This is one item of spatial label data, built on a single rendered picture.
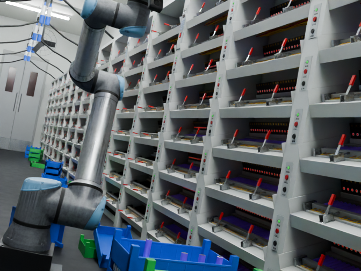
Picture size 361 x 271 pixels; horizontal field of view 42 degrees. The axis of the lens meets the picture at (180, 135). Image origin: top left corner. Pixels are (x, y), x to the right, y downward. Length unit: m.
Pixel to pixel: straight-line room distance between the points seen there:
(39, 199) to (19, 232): 0.15
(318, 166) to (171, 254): 0.54
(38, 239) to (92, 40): 0.80
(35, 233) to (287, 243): 0.97
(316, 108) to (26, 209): 1.16
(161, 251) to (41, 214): 0.68
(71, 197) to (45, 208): 0.11
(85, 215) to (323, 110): 1.00
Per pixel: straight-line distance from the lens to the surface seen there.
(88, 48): 1.93
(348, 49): 1.58
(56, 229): 2.84
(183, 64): 2.96
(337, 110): 1.55
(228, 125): 2.29
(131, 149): 3.57
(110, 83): 2.20
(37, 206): 1.95
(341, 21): 1.78
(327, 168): 1.53
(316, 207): 1.65
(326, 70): 1.71
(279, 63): 1.90
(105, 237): 2.73
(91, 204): 1.96
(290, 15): 1.93
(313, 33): 1.75
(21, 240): 1.97
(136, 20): 1.72
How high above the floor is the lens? 0.65
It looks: 2 degrees up
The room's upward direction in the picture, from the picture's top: 11 degrees clockwise
